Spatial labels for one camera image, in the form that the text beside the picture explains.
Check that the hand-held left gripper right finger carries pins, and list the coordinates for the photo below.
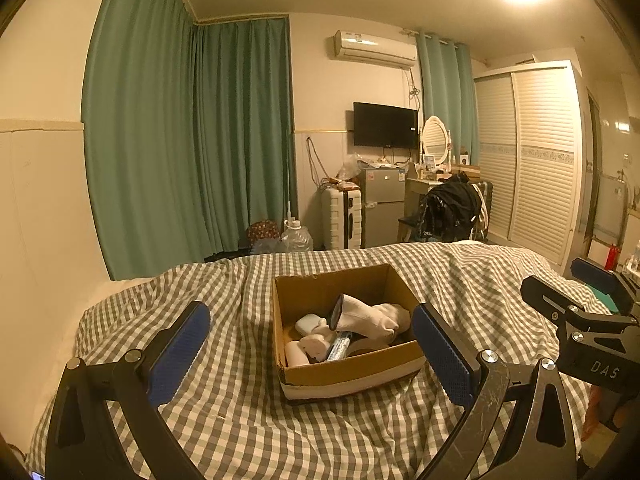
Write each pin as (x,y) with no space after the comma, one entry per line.
(442,355)

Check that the white tape roll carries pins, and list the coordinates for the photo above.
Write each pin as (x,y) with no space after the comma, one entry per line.
(365,346)

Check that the white jar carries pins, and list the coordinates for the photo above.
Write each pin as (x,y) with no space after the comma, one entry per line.
(295,355)

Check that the black wall television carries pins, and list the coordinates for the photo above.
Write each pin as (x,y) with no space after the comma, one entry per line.
(385,125)

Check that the white air conditioner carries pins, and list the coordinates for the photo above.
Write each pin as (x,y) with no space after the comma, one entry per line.
(372,49)

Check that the floral bag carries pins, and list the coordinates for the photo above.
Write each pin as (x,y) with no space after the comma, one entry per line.
(262,231)

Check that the dark chair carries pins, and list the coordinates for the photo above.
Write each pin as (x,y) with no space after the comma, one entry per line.
(407,227)

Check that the cardboard box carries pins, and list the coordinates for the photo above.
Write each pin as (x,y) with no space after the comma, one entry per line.
(350,372)

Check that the beige garment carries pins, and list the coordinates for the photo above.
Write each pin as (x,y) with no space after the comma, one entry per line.
(482,217)

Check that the clear water bottle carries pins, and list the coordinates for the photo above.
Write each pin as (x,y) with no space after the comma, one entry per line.
(297,237)

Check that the white dressing table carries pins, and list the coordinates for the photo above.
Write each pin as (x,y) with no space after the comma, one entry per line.
(417,187)

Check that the small photo frame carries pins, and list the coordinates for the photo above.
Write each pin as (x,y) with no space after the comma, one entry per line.
(428,160)

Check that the silver small fridge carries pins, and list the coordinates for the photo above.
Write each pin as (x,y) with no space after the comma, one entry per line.
(381,207)

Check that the white sock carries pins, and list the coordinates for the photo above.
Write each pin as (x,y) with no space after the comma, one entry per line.
(375,317)

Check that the green curtain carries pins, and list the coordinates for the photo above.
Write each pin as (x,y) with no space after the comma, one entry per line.
(245,135)
(447,95)
(140,135)

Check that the green topped stool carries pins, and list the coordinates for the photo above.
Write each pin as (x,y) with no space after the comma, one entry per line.
(602,300)

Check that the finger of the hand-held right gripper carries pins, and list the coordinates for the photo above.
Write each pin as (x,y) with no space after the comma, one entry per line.
(600,281)
(545,294)

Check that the white oval vanity mirror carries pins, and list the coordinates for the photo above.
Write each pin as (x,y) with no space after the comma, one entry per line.
(435,140)

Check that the white thin pole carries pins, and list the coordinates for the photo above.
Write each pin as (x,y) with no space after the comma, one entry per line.
(289,175)

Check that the black jacket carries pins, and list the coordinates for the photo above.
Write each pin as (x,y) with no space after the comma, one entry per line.
(450,205)

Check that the white earbuds case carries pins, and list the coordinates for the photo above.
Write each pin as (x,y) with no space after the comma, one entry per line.
(308,324)

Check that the white louvred wardrobe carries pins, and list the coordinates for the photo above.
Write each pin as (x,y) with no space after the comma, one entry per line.
(530,160)

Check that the grey white checked blanket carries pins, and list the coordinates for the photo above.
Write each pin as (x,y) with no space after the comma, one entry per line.
(240,320)

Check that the person's right hand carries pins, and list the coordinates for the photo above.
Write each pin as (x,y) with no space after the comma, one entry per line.
(592,410)

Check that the red fire extinguisher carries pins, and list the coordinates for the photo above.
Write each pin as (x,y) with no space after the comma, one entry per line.
(612,257)

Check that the black hand mirror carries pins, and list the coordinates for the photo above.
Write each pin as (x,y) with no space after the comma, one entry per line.
(336,317)

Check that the clear plastic bag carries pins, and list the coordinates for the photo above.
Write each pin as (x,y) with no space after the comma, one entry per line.
(352,166)

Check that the white suitcase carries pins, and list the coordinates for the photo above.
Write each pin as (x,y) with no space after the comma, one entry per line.
(340,220)

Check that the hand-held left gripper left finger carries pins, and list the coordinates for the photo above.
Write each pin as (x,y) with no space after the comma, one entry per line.
(180,350)

